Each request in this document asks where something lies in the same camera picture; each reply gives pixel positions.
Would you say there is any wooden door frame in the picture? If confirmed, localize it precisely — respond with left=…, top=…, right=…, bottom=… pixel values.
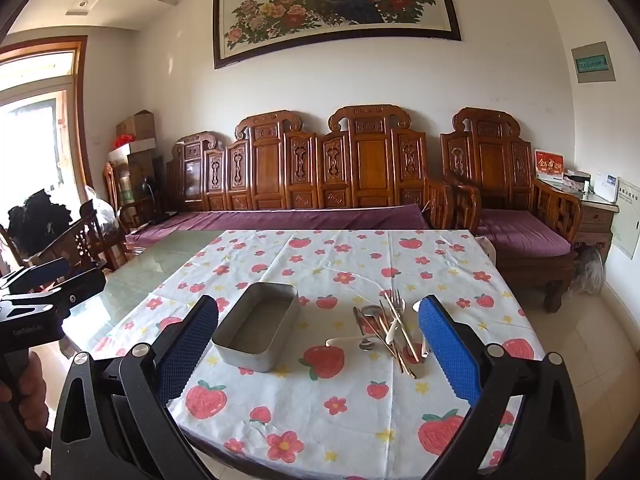
left=0, top=35, right=93, bottom=206

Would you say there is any carved wooden armchair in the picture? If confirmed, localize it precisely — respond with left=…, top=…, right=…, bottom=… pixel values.
left=440, top=106, right=583, bottom=313

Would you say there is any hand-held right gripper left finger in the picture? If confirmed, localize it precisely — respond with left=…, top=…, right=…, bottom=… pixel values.
left=52, top=295, right=221, bottom=480

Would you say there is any black desk lamp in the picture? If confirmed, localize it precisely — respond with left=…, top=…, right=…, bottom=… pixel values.
left=140, top=177, right=163, bottom=223

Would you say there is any rectangular metal tin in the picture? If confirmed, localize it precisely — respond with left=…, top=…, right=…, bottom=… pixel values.
left=211, top=281, right=301, bottom=373

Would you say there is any purple armchair cushion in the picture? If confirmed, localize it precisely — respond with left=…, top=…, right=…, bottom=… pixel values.
left=475, top=208, right=572, bottom=256

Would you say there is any grey plastic bag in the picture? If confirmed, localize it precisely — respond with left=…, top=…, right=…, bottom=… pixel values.
left=575, top=247, right=606, bottom=296

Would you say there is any white desk device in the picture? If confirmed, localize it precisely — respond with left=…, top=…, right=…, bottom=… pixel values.
left=592, top=172, right=621, bottom=203

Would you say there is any dark wooden chair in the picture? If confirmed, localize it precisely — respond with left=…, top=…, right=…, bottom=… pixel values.
left=22, top=199, right=128, bottom=281

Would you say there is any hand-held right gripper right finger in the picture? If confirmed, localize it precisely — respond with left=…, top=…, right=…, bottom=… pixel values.
left=417, top=295, right=586, bottom=480

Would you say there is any carved wooden sofa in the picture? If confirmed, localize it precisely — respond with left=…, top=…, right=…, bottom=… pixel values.
left=165, top=105, right=453, bottom=233

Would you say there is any strawberry printed tablecloth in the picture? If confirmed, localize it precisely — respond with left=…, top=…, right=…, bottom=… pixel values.
left=75, top=230, right=546, bottom=476

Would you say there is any wooden side table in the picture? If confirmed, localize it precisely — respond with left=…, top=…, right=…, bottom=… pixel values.
left=542, top=180, right=621, bottom=263

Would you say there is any white wall poster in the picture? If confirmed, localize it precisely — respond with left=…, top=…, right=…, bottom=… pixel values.
left=611, top=176, right=640, bottom=261

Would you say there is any clear plastic bag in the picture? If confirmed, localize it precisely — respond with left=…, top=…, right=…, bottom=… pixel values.
left=84, top=185, right=126, bottom=243

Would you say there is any black fluffy cloth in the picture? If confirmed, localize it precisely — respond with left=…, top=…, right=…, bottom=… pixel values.
left=6, top=189, right=72, bottom=256

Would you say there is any framed peacock painting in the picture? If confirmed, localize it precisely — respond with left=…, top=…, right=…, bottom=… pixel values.
left=212, top=0, right=462, bottom=70

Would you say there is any green box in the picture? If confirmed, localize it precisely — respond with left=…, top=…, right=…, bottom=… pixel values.
left=117, top=172, right=137, bottom=206

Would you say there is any grey wall panel box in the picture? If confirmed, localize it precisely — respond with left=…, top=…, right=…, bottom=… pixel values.
left=571, top=42, right=617, bottom=84

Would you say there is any light wooden chair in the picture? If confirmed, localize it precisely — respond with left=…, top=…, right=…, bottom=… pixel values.
left=102, top=160, right=153, bottom=233

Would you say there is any white cardboard box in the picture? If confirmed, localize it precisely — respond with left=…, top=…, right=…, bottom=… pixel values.
left=107, top=137, right=157, bottom=166

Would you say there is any large brown cardboard box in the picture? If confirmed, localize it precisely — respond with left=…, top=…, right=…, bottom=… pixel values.
left=127, top=152, right=163, bottom=196

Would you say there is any purple sofa cushion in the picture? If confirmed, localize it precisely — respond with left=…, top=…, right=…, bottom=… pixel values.
left=125, top=204, right=431, bottom=248

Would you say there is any person's left hand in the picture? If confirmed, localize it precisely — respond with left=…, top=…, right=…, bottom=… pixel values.
left=14, top=351, right=49, bottom=442

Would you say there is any red desk calendar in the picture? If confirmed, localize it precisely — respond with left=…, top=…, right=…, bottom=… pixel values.
left=534, top=149, right=566, bottom=181

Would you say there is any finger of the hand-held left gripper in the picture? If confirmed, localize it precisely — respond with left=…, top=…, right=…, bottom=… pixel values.
left=0, top=267, right=107, bottom=313
left=0, top=257, right=69, bottom=296

